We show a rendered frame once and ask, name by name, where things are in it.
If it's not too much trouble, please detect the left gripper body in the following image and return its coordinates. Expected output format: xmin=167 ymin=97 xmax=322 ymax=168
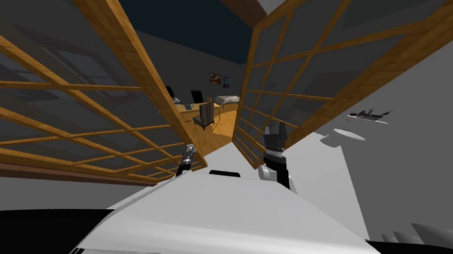
xmin=182 ymin=143 xmax=198 ymax=163

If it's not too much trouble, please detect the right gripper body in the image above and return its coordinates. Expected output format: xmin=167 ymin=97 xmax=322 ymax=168
xmin=263 ymin=133 xmax=289 ymax=152

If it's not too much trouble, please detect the wooden slatted chair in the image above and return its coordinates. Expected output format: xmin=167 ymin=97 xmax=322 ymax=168
xmin=191 ymin=100 xmax=217 ymax=132

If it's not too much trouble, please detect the wooden desk with monitors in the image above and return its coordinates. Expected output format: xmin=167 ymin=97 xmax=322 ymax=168
xmin=162 ymin=85 xmax=224 ymax=126

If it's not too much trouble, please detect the white bed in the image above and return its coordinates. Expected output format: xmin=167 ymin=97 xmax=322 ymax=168
xmin=213 ymin=93 xmax=241 ymax=109

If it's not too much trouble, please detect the wooden lattice door leaf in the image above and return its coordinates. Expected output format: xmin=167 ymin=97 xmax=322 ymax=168
xmin=0 ymin=0 xmax=220 ymax=191
xmin=229 ymin=0 xmax=453 ymax=184

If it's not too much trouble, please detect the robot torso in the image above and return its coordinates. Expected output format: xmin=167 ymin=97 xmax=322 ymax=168
xmin=67 ymin=160 xmax=406 ymax=254

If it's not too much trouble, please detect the grey model on white shelf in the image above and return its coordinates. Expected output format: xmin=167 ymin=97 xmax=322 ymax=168
xmin=345 ymin=106 xmax=393 ymax=126

